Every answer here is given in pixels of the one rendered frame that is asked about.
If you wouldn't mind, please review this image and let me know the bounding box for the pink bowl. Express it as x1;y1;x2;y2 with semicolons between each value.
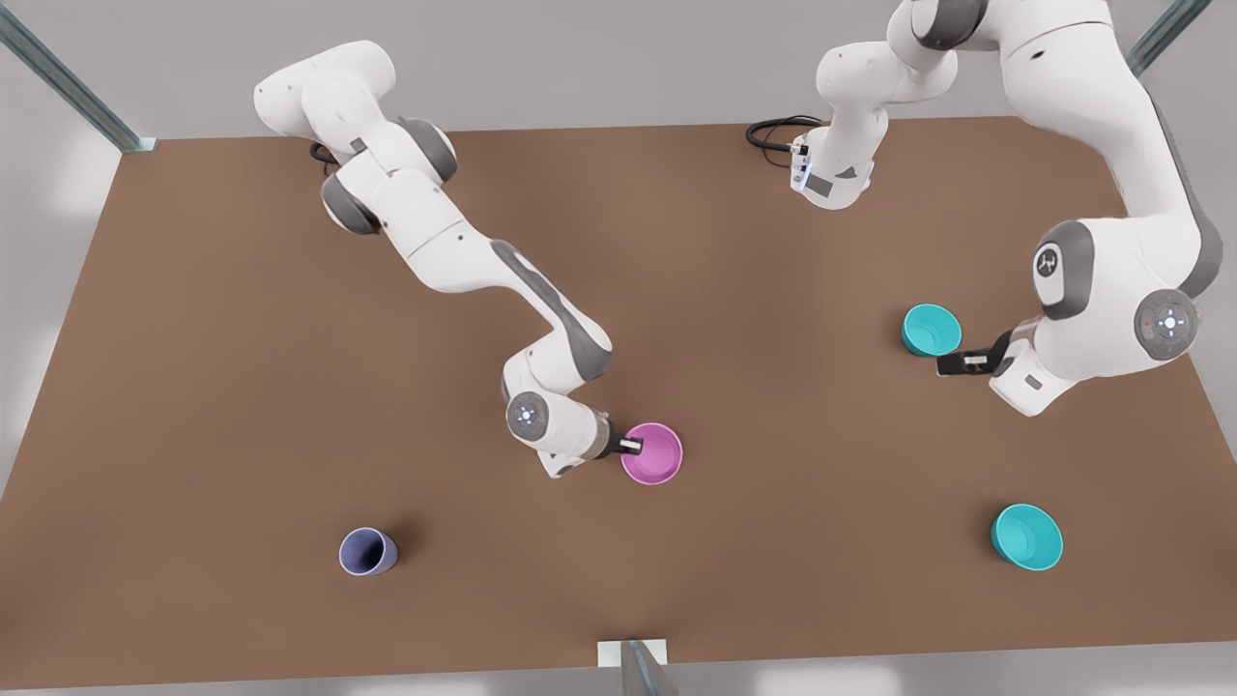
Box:
619;422;684;486

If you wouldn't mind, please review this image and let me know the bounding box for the small teal bowl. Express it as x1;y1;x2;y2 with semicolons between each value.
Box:
902;304;964;359

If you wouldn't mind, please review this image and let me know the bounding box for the large teal bowl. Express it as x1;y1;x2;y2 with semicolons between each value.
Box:
991;503;1064;572

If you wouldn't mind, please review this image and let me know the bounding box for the lavender blue cup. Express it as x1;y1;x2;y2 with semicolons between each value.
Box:
338;527;399;578

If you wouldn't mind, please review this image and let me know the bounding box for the silver frame post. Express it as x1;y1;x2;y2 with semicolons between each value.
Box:
0;8;158;155
1125;0;1213;78
597;639;670;696

